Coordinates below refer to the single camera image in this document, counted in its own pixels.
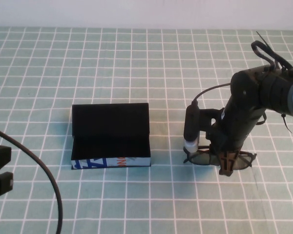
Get black framed glasses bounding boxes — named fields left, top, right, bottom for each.
left=182, top=145, right=257, bottom=171

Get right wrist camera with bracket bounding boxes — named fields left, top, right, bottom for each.
left=183, top=103, right=225, bottom=154

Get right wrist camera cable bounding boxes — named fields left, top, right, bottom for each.
left=192, top=82, right=232, bottom=108

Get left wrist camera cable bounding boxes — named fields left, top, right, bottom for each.
left=0, top=125, right=63, bottom=234

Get black strap loop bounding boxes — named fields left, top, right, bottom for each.
left=257, top=111, right=267, bottom=127

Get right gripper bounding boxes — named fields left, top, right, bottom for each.
left=205, top=107, right=265, bottom=176

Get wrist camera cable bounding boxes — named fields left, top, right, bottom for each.
left=192, top=82, right=232, bottom=108
left=0, top=125, right=63, bottom=234

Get thick black looped cable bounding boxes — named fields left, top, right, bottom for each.
left=251, top=40, right=293, bottom=75

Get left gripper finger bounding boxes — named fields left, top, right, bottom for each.
left=0, top=145, right=12, bottom=172
left=0, top=171, right=14, bottom=196

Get black zip tie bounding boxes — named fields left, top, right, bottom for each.
left=255, top=30, right=270, bottom=47
left=280, top=113, right=293, bottom=134

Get green checked tablecloth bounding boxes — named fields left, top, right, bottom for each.
left=0, top=25, right=293, bottom=234

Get black glasses case printed side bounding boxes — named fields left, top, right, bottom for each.
left=70, top=103, right=152, bottom=171

